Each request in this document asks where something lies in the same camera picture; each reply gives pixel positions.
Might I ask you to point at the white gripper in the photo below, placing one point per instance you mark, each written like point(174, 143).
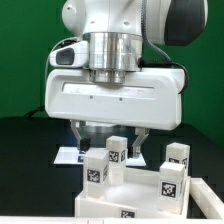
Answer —
point(148, 99)

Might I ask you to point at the white square table top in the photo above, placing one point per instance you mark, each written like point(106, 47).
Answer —
point(137, 197)

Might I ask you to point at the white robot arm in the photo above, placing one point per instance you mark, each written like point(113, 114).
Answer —
point(99, 76)

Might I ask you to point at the white marker sheet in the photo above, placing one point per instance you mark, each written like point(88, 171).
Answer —
point(72, 156)

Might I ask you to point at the white obstacle bar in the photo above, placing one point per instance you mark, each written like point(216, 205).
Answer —
point(208, 202)

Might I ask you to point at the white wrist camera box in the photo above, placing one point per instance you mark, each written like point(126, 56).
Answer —
point(75, 55)

